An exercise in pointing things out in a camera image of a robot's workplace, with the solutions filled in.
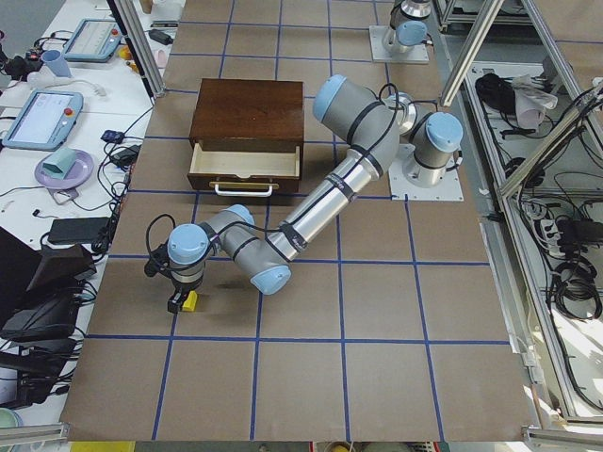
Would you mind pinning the pink cup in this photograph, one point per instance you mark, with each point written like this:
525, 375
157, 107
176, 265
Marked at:
161, 58

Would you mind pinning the blue cup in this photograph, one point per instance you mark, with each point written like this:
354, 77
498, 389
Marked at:
55, 61

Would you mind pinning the lower teach pendant tablet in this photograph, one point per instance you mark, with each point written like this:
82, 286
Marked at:
45, 121

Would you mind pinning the teal cup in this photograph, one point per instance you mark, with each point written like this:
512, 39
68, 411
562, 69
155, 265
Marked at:
59, 163

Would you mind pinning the yellow block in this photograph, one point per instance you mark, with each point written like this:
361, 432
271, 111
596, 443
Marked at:
189, 304

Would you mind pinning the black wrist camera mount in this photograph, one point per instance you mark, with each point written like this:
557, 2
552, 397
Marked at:
158, 262

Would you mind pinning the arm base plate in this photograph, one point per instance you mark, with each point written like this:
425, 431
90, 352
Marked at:
409, 181
419, 55

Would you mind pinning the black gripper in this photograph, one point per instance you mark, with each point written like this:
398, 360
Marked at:
182, 287

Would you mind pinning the light wooden drawer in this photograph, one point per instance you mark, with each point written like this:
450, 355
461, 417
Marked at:
245, 174

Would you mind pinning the upper teach pendant tablet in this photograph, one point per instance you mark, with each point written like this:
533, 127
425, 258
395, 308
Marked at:
94, 40

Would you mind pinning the dark wooden drawer cabinet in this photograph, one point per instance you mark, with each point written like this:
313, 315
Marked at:
241, 115

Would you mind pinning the teach pendant tablet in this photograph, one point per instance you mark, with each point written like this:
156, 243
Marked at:
45, 121
94, 40

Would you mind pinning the purple plate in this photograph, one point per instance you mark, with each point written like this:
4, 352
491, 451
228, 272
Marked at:
79, 173

